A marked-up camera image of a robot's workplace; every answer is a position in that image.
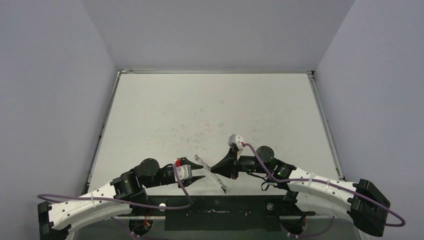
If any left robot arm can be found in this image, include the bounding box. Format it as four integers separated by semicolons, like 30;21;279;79
37;157;203;240

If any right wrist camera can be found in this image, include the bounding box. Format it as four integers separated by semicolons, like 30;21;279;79
228;134;244;150

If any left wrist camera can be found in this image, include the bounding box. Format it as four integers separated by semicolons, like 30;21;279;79
174;158;193;182

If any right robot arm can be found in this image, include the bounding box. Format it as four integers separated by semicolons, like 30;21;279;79
211;146;391;237

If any large metal key ring plate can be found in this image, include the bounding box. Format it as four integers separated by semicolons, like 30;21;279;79
194;154;228;194

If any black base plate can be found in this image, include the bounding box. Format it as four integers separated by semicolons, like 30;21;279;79
128;195;315;235

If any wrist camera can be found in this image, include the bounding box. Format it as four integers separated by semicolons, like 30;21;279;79
174;158;193;182
228;134;244;150

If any aluminium rail front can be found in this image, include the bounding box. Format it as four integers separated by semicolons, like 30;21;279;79
67;195;368;220

